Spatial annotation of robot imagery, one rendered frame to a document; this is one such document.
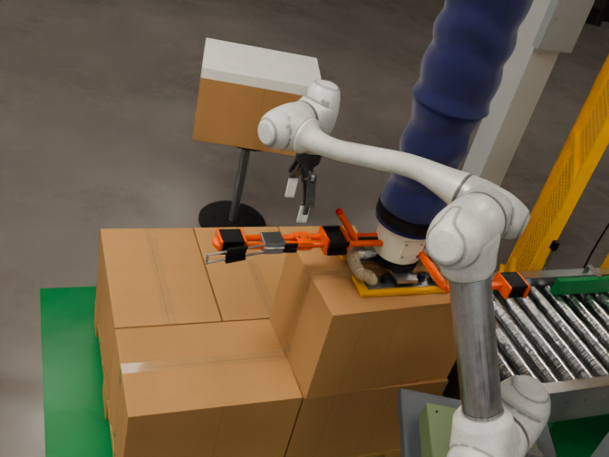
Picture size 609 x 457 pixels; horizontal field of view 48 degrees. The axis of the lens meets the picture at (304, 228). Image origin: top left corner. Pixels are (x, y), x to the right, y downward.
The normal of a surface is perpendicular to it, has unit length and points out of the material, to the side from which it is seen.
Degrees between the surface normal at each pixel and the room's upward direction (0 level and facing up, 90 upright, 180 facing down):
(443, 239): 86
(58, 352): 0
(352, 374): 90
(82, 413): 0
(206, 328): 0
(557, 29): 90
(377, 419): 90
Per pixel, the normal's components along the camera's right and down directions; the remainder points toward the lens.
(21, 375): 0.21, -0.80
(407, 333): 0.36, 0.59
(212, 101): 0.07, 0.58
